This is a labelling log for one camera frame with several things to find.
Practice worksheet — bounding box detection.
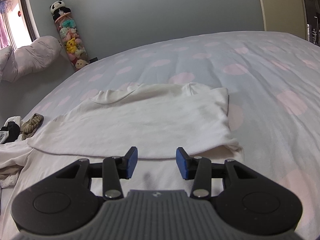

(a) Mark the white long sleeve shirt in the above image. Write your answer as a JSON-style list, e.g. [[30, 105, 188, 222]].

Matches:
[[1, 83, 244, 195]]

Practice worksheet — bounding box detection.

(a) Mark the striped olive garment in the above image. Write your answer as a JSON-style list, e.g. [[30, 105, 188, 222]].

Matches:
[[21, 113, 44, 140]]

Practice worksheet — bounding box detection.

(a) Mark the beige brown garment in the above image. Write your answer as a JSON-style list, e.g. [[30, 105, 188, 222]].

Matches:
[[0, 165, 23, 189]]

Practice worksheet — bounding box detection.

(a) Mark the black garment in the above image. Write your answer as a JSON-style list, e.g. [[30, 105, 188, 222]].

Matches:
[[1, 121, 20, 144]]

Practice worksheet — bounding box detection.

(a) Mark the polka dot bed sheet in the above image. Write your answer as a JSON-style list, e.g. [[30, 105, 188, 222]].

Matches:
[[0, 30, 320, 240]]

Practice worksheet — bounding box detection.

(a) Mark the plush toy tube holder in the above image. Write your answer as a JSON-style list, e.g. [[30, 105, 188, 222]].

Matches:
[[55, 12, 89, 72]]

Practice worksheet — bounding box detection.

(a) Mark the panda plush toy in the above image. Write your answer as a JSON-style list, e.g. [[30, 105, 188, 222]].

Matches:
[[50, 0, 71, 21]]

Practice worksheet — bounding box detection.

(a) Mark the window with pink curtain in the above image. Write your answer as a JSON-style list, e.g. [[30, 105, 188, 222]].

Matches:
[[1, 0, 37, 50]]

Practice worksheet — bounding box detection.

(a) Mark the cream room door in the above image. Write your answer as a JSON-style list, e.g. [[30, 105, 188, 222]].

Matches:
[[260, 0, 307, 40]]

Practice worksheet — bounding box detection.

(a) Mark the black wall outlet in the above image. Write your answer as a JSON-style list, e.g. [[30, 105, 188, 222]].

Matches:
[[89, 57, 98, 63]]

